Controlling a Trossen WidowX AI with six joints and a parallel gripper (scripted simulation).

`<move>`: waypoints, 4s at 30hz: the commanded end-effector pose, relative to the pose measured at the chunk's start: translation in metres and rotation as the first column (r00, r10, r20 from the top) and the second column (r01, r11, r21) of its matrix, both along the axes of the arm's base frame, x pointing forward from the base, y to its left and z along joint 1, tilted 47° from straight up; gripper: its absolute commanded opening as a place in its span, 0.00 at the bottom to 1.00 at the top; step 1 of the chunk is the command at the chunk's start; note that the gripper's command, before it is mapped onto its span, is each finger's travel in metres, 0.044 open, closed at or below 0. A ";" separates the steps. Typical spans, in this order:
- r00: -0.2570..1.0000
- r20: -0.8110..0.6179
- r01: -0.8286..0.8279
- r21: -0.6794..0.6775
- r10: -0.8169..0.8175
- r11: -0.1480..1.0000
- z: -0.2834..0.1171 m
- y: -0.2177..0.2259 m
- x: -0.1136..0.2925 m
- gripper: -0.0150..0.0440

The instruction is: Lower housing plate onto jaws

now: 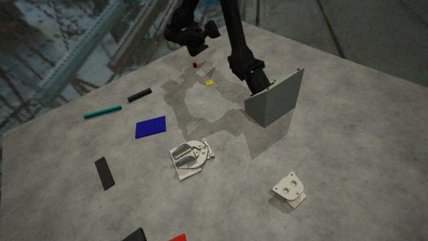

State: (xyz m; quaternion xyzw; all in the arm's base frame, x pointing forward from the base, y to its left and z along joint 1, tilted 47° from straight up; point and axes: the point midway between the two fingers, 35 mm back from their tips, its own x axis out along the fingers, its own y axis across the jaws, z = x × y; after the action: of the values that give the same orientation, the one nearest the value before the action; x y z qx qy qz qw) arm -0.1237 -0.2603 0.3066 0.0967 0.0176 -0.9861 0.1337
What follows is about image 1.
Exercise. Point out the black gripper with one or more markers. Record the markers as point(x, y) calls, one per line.
point(199, 38)

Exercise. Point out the teal flat bar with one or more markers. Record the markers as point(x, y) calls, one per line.
point(106, 111)

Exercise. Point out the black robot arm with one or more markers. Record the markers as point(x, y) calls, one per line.
point(241, 61)

